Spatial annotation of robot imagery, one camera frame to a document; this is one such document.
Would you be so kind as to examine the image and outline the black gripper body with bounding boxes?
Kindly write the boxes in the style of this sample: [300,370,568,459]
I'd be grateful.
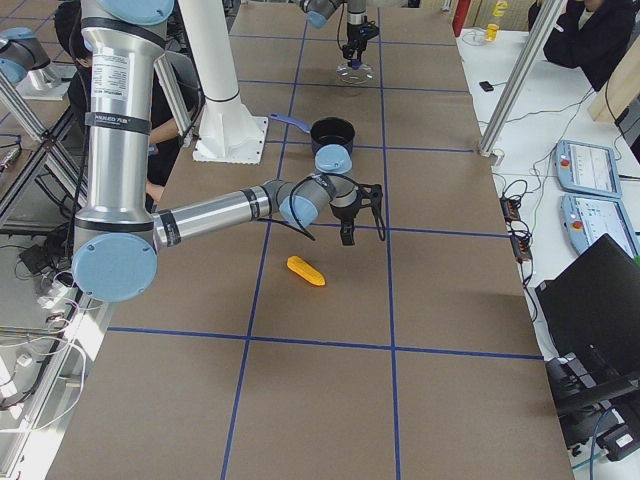
[341,15,379,56]
[331,184,386,241]

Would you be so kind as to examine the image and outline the glass pot lid blue knob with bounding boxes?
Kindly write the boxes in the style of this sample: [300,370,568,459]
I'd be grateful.
[336,61,375,85]

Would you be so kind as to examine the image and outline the yellow toy corn cob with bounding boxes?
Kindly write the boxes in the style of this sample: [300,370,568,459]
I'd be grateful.
[286,256,326,286]

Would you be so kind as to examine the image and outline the dark blue pot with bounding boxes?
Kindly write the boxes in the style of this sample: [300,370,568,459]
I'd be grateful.
[269,113,355,172]

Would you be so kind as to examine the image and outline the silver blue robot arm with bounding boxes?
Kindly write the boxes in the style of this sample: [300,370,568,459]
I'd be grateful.
[298,0,379,70]
[72,1,386,303]

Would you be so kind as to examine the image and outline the small black square device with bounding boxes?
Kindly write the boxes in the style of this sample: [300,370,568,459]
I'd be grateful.
[479,81,494,92]

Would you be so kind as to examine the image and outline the yellow cup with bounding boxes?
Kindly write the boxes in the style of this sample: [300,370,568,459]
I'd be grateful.
[485,23,500,42]

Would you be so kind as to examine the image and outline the black power strip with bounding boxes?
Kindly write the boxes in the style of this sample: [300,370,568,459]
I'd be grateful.
[500,196,533,264]

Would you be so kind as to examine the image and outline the seated person black shirt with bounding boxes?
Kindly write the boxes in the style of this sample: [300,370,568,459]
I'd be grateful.
[53,3,205,211]

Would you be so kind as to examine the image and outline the upper blue teach pendant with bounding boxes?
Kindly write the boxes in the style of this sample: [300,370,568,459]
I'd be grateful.
[553,140,622,198]

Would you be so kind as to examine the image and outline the blue teach pendant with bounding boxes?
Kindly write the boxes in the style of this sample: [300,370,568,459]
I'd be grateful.
[553,140,622,198]
[561,193,639,257]

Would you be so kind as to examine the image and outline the lower blue teach pendant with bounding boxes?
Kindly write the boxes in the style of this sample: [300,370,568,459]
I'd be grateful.
[561,193,639,257]

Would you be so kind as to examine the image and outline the black laptop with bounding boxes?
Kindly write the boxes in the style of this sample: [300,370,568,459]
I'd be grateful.
[535,234,639,374]

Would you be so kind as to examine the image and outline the black monitor stand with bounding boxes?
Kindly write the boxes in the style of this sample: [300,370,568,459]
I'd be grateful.
[545,345,639,462]

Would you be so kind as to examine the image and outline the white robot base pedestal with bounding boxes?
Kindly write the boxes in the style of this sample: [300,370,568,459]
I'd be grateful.
[179,0,268,164]

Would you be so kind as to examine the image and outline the aluminium frame post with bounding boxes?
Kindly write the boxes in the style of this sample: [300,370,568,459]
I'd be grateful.
[478,0,566,165]

